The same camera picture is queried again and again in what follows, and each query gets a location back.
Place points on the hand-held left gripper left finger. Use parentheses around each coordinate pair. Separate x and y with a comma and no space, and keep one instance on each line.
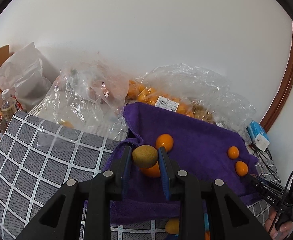
(127,170)

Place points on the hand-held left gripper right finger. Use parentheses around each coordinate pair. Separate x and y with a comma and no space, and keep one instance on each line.
(163,172)

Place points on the orange mandarin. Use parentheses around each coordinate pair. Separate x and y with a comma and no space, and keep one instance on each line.
(172,226)
(164,142)
(241,168)
(233,152)
(207,235)
(151,172)

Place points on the greenish brown round fruit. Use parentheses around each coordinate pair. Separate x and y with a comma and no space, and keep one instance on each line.
(145,157)

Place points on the purple towel-lined tray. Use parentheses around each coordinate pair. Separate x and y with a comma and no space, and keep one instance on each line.
(199,140)

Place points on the person's right hand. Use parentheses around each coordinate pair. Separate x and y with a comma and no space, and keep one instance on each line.
(270,222)

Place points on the blue cardboard box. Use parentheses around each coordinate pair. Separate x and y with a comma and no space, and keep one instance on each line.
(255,128)

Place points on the crumpled clear plastic bag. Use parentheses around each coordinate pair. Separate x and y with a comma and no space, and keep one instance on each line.
(81,100)

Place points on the grey checkered bed sheet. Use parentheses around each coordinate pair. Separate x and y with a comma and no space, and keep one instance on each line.
(36,160)

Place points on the clear plastic bag of mandarins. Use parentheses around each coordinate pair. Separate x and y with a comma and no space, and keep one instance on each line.
(199,85)

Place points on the small clear bottle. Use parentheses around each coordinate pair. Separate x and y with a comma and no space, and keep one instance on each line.
(2,125)

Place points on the clear plastic bottle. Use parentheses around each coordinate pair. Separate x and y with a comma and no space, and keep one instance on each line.
(7,103)

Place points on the white translucent plastic bag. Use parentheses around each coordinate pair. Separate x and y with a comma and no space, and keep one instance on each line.
(24,72)

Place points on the brown wooden door frame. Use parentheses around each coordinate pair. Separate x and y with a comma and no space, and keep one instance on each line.
(289,75)

